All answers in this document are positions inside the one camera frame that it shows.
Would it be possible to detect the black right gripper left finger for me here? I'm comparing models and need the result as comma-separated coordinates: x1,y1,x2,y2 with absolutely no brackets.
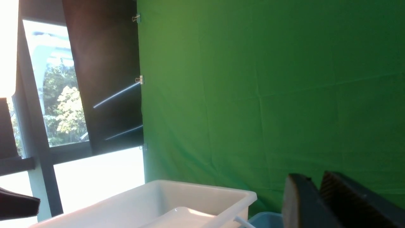
282,173,343,228

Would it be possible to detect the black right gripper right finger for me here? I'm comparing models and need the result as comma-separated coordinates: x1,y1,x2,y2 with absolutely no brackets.
320,171,405,228

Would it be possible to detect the teal plastic bin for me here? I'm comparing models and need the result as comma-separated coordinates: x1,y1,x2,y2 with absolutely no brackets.
248,211,284,228

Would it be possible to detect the green backdrop cloth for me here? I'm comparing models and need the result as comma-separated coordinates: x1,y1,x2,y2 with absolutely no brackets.
137,0,405,215

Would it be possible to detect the large white plastic tub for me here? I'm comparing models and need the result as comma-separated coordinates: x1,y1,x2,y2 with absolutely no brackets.
32,180,257,228

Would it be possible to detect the metal binder clip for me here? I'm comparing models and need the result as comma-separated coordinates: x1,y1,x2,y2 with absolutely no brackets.
135,75,144,85

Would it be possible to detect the dark window frame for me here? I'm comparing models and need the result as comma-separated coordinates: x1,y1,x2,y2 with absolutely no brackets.
1,0,144,228

